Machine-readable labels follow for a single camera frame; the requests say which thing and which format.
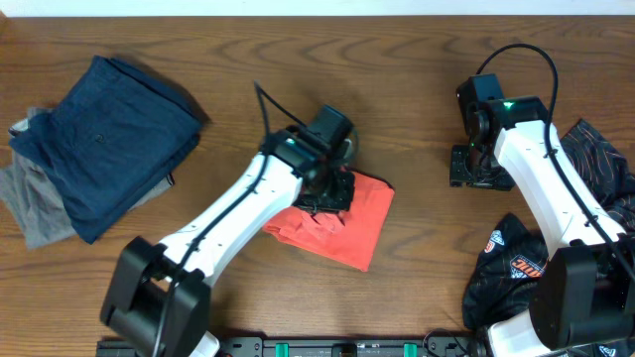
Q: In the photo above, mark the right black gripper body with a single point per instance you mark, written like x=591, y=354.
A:
x=474, y=169

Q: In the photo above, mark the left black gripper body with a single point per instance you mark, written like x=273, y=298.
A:
x=328, y=193

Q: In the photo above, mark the red t-shirt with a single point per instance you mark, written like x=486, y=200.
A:
x=348, y=237

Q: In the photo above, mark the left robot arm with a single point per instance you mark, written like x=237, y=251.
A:
x=158, y=299

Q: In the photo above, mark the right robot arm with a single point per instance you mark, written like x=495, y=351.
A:
x=586, y=294

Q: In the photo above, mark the black orange patterned jersey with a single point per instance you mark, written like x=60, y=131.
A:
x=496, y=299

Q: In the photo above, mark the folded navy blue garment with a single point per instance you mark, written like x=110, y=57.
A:
x=115, y=85

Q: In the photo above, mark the folded grey garment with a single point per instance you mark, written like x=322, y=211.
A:
x=30, y=203

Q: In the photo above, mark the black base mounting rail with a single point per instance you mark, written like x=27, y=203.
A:
x=438, y=342

